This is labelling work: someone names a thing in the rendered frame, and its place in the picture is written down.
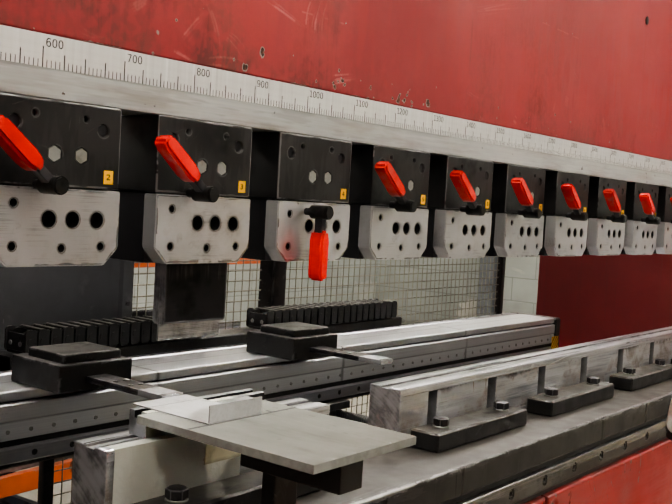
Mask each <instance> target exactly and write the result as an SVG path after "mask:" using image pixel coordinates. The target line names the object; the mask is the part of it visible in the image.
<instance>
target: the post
mask: <svg viewBox="0 0 672 504"><path fill-rule="evenodd" d="M261 269H262V271H260V277H259V280H260V279H261V281H259V289H261V291H259V296H258V299H260V301H258V307H261V308H263V307H271V306H277V307H278V306H279V305H281V306H285V289H286V272H287V262H282V261H273V260H267V261H264V260H262V261H260V270H261Z"/></svg>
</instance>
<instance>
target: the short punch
mask: <svg viewBox="0 0 672 504"><path fill-rule="evenodd" d="M226 282H227V263H200V264H161V263H155V279H154V299H153V322H154V323H155V324H157V341H161V340H171V339H181V338H191V337H201V336H211V335H218V334H219V320H223V319H224V318H225V301H226Z"/></svg>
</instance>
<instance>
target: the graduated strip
mask: <svg viewBox="0 0 672 504"><path fill-rule="evenodd" d="M0 59H1V60H7V61H12V62H18V63H24V64H30V65H36V66H41V67H47V68H53V69H59V70H65V71H71V72H76V73H82V74H88V75H94V76H100V77H106V78H111V79H117V80H123V81H129V82H135V83H141V84H146V85H152V86H158V87H164V88H170V89H176V90H181V91H187V92H193V93H199V94H205V95H211V96H216V97H222V98H228V99H234V100H240V101H245V102H251V103H257V104H263V105H269V106H275V107H280V108H286V109H292V110H298V111H304V112H310V113H315V114H321V115H327V116H333V117H339V118H345V119H350V120H356V121H362V122H368V123H374V124H380V125H385V126H391V127H397V128H403V129H409V130H414V131H420V132H426V133H432V134H438V135H444V136H449V137H455V138H461V139H467V140H473V141H479V142H484V143H490V144H496V145H502V146H508V147H514V148H519V149H525V150H531V151H537V152H543V153H549V154H554V155H560V156H566V157H572V158H578V159H584V160H589V161H595V162H601V163H607V164H613V165H618V166H624V167H630V168H636V169H642V170H648V171H653V172H659V173H665V174H671V175H672V161H668V160H663V159H658V158H653V157H648V156H643V155H638V154H633V153H629V152H624V151H619V150H614V149H609V148H604V147H599V146H594V145H589V144H584V143H579V142H574V141H570V140H565V139H560V138H555V137H550V136H545V135H540V134H535V133H530V132H525V131H520V130H516V129H511V128H506V127H501V126H496V125H491V124H486V123H481V122H476V121H471V120H466V119H462V118H457V117H452V116H447V115H442V114H437V113H432V112H427V111H422V110H417V109H412V108H407V107H403V106H398V105H393V104H388V103H383V102H378V101H373V100H368V99H363V98H358V97H353V96H349V95H344V94H339V93H334V92H329V91H324V90H319V89H314V88H309V87H304V86H299V85H295V84H290V83H285V82H280V81H275V80H270V79H265V78H260V77H255V76H250V75H245V74H240V73H236V72H231V71H226V70H221V69H216V68H211V67H206V66H201V65H196V64H191V63H186V62H182V61H177V60H172V59H167V58H162V57H157V56H152V55H147V54H142V53H137V52H132V51H128V50H123V49H118V48H113V47H108V46H103V45H98V44H93V43H88V42H83V41H78V40H73V39H69V38H64V37H59V36H54V35H49V34H44V33H39V32H34V31H29V30H24V29H19V28H15V27H10V26H5V25H0Z"/></svg>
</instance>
